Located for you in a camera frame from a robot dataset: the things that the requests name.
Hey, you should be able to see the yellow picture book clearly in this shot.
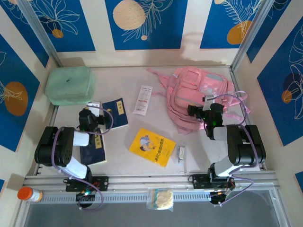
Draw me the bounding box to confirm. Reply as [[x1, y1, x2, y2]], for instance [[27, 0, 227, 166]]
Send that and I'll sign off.
[[129, 127, 177, 168]]

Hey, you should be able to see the aluminium frame post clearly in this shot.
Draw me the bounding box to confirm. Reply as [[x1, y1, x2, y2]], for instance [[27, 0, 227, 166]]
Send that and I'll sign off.
[[231, 0, 272, 71], [18, 0, 62, 68]]

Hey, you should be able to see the pink backpack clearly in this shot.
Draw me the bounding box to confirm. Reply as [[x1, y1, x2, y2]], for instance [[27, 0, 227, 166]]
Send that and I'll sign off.
[[146, 67, 251, 135]]

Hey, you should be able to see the clear bag with gloves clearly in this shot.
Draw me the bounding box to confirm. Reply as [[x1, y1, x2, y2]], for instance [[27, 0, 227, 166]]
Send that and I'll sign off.
[[146, 188, 175, 211]]

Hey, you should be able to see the mint green zip case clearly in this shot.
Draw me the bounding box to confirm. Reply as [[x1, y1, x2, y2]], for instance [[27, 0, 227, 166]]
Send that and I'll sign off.
[[45, 66, 96, 106]]

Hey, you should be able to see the orange lid bottle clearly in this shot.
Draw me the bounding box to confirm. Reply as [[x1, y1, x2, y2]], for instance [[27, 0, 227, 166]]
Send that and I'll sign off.
[[17, 186, 44, 203]]

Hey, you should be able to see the white plastic stationery packet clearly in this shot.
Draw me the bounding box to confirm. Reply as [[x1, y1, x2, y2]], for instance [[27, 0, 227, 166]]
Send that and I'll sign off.
[[132, 85, 154, 116]]

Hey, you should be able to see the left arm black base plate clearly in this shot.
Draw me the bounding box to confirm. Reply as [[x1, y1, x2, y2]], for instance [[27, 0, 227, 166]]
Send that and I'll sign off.
[[65, 176, 109, 192]]

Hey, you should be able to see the grey slotted cable duct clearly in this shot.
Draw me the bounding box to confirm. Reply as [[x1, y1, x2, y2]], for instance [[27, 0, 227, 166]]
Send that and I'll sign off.
[[37, 191, 279, 203]]

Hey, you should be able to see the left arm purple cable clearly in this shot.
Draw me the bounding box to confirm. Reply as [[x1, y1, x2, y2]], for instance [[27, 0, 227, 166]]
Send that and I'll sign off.
[[52, 106, 114, 211]]

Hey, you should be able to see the navy book with yellow label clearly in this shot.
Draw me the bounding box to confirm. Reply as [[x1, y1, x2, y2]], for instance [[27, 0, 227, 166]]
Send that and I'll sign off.
[[80, 129, 107, 166], [102, 98, 129, 130]]

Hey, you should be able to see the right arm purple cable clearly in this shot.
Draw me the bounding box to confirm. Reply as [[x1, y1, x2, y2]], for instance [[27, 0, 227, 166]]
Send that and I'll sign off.
[[212, 94, 258, 207]]

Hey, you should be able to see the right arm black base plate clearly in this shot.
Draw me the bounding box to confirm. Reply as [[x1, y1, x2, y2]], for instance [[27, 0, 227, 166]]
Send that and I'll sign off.
[[188, 174, 235, 190]]

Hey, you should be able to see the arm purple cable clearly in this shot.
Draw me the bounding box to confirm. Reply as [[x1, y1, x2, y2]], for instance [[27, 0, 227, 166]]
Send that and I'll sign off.
[[212, 94, 258, 207], [52, 106, 114, 211]]

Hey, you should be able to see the black controller board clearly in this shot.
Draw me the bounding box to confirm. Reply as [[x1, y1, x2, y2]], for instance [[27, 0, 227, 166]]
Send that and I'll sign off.
[[75, 190, 97, 202], [209, 189, 235, 205]]

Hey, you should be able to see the aluminium table rail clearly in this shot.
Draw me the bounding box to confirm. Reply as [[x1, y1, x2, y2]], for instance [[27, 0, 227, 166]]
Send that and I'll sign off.
[[23, 170, 277, 190]]

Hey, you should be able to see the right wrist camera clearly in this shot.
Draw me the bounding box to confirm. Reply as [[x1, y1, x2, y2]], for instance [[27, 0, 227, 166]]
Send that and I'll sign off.
[[203, 94, 215, 112]]

